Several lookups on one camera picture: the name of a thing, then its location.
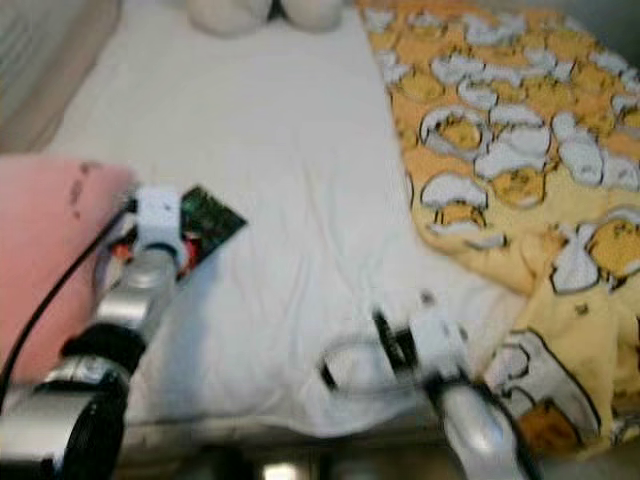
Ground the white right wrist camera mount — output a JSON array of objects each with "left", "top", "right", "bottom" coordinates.
[{"left": 410, "top": 300, "right": 469, "bottom": 381}]

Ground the pink pillow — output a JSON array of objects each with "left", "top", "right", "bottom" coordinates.
[{"left": 0, "top": 155, "right": 139, "bottom": 381}]

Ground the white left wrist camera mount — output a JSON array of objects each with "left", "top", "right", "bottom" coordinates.
[{"left": 135, "top": 187, "right": 186, "bottom": 263}]

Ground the white bed sheet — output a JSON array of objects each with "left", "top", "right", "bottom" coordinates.
[{"left": 40, "top": 0, "right": 531, "bottom": 441}]

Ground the beige plush toy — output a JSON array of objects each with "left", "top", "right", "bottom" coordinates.
[{"left": 185, "top": 0, "right": 346, "bottom": 39}]

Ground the yellow cartoon print bedsheet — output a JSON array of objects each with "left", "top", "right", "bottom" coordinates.
[{"left": 358, "top": 0, "right": 640, "bottom": 461}]

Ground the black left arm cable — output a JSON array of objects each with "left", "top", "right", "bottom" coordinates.
[{"left": 0, "top": 200, "right": 141, "bottom": 391}]

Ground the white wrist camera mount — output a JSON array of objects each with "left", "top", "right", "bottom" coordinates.
[
  {"left": 410, "top": 300, "right": 469, "bottom": 381},
  {"left": 135, "top": 187, "right": 186, "bottom": 263}
]

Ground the dark green book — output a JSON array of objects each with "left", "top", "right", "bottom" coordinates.
[{"left": 178, "top": 185, "right": 249, "bottom": 269}]

